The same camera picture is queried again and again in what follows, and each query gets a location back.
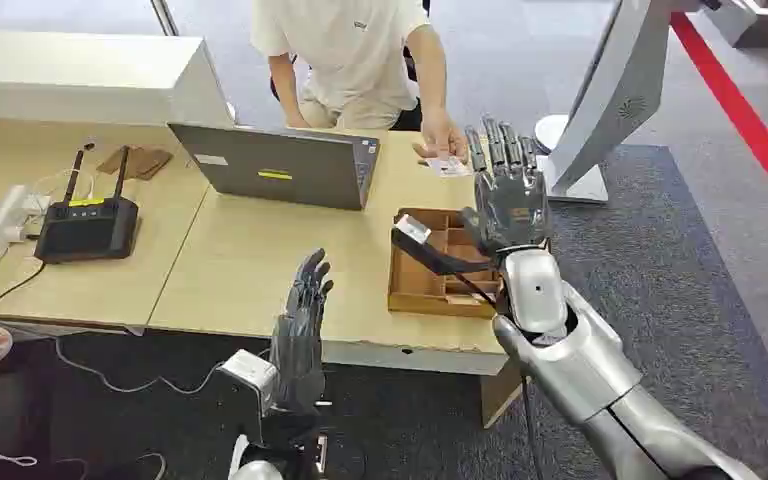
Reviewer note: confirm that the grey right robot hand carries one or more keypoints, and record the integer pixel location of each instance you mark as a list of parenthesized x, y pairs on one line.
[(513, 205)]

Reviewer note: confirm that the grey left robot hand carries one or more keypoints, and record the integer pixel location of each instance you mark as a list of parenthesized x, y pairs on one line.
[(298, 351)]

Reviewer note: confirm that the white card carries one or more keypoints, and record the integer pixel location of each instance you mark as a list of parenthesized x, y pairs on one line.
[(447, 167)]

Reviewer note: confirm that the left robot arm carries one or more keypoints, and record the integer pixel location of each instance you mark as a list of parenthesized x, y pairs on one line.
[(258, 472)]

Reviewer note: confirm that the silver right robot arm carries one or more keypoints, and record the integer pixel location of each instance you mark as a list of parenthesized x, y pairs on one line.
[(589, 371)]

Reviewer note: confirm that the wooden card box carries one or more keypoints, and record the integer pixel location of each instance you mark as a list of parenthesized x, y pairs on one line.
[(424, 288)]

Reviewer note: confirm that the person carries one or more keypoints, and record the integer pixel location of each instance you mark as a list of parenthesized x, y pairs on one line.
[(351, 53)]

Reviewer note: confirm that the white kiosk stand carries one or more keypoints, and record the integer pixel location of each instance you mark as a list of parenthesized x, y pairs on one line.
[(616, 93)]

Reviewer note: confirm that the grey laptop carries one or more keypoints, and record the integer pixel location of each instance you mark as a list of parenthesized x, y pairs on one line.
[(278, 166)]

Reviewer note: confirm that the black router with antennas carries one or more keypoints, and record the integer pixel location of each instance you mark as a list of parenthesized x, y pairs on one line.
[(86, 228)]

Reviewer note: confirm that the red floor tape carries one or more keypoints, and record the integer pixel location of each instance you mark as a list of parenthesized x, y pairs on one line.
[(742, 116)]

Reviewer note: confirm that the brown flat pouch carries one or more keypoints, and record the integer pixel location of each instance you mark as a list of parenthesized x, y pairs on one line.
[(137, 161)]

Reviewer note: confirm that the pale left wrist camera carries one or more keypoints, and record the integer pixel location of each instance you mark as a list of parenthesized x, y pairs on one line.
[(251, 374)]

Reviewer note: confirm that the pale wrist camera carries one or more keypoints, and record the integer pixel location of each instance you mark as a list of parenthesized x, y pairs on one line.
[(251, 374), (413, 228)]

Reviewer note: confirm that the black camera bracket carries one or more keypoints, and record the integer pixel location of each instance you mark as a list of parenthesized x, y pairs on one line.
[(434, 257)]

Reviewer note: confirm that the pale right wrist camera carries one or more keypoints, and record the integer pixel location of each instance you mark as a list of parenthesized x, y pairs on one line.
[(413, 228)]

